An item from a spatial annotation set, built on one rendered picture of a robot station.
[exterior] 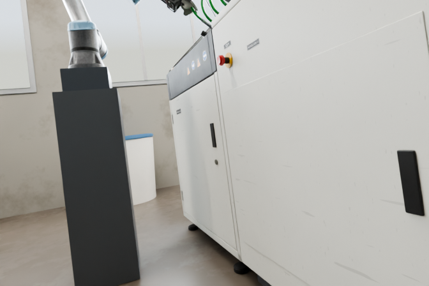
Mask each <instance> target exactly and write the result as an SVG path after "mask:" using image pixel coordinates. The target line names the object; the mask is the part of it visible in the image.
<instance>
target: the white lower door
mask: <svg viewBox="0 0 429 286"><path fill-rule="evenodd" d="M170 102H171V108H172V124H173V125H174V133H175V138H176V148H177V158H178V164H179V173H180V178H181V188H182V191H181V195H182V200H183V204H184V211H185V212H186V213H188V214H189V215H190V216H192V217H193V218H194V219H196V220H197V221H198V222H200V223H201V224H203V226H205V227H206V228H208V229H209V230H210V231H212V232H213V233H215V234H216V235H217V236H218V237H220V238H221V239H223V240H224V241H225V242H226V243H228V244H229V245H231V246H232V247H233V248H235V249H236V250H237V243H236V234H235V228H234V219H233V214H232V204H231V199H230V190H229V180H228V175H227V166H226V160H225V151H224V145H223V136H222V127H221V121H220V112H219V106H218V97H217V92H216V82H215V75H212V76H210V77H209V78H207V79H206V80H204V81H202V82H201V83H199V84H197V85H196V86H194V87H192V88H191V89H189V90H187V91H186V92H184V93H183V94H181V95H179V96H178V97H176V98H174V99H173V100H171V101H170Z"/></svg>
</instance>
